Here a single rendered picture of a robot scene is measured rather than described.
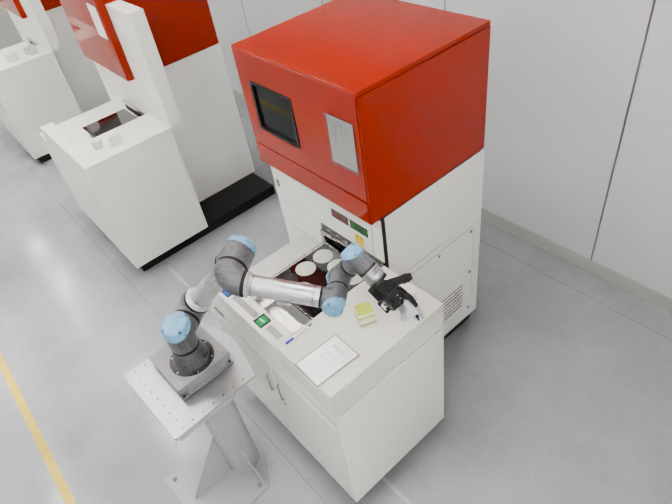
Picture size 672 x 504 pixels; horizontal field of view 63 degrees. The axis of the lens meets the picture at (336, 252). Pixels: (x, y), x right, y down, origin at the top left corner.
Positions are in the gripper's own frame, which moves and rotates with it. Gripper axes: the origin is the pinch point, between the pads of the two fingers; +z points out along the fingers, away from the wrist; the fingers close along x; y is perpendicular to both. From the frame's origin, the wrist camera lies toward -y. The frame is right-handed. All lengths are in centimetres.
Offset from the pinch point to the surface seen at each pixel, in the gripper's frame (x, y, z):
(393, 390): -45, 9, 23
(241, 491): -130, 71, 19
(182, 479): -149, 86, -5
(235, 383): -65, 49, -26
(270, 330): -54, 26, -31
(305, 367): -35.9, 31.8, -12.8
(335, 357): -32.1, 21.7, -7.2
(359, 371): -25.0, 21.5, 1.9
